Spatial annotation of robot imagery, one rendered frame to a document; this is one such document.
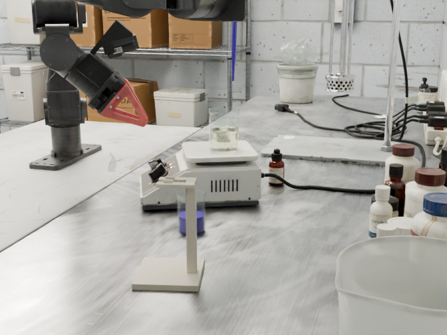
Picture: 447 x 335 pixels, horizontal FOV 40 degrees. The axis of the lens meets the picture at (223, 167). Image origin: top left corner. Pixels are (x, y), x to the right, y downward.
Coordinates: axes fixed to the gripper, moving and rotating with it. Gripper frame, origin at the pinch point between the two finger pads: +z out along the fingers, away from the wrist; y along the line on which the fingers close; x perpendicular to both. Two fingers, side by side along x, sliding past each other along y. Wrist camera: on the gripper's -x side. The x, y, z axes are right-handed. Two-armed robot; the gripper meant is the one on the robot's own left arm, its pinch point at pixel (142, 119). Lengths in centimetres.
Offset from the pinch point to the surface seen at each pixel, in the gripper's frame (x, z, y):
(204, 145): -3.7, 10.9, -2.6
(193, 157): -1.9, 9.0, -11.2
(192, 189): -2.5, 5.2, -37.8
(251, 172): -6.1, 17.8, -11.8
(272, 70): -35, 67, 233
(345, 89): -30.2, 32.5, 21.9
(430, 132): -37, 57, 27
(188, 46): -15, 21, 215
